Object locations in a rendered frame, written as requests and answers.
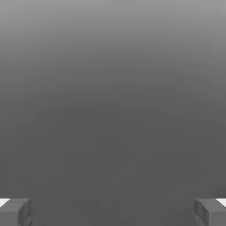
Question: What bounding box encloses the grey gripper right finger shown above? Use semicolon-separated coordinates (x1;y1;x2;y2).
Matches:
193;198;226;226

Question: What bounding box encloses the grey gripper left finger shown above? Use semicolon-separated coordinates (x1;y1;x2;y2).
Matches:
0;198;33;226

